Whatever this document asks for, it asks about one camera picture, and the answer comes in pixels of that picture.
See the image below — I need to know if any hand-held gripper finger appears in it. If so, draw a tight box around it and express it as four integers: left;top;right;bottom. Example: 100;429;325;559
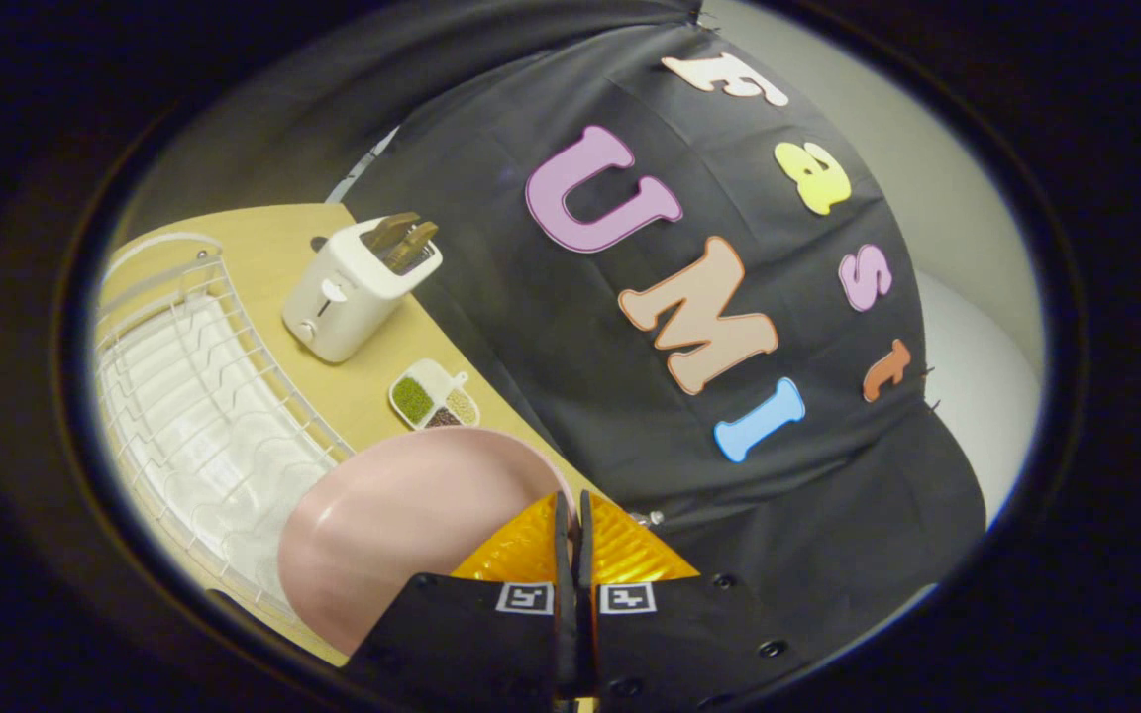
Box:
575;490;834;706
343;491;576;701

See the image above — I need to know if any pink plate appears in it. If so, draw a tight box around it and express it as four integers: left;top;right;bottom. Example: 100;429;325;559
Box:
277;427;576;657

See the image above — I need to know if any white wire dish rack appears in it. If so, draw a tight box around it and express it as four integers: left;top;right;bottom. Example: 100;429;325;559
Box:
95;233;357;625

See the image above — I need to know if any white divided dish with beans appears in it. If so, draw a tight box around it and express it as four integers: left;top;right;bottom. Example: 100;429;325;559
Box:
388;358;481;432

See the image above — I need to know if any black backdrop cloth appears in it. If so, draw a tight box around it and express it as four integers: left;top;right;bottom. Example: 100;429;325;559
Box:
343;0;987;635

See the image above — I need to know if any white toaster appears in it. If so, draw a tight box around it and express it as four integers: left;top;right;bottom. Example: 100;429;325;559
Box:
281;212;444;364

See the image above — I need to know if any brown toast slice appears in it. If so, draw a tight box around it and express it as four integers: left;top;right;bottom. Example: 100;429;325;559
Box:
384;222;440;275
361;211;423;254

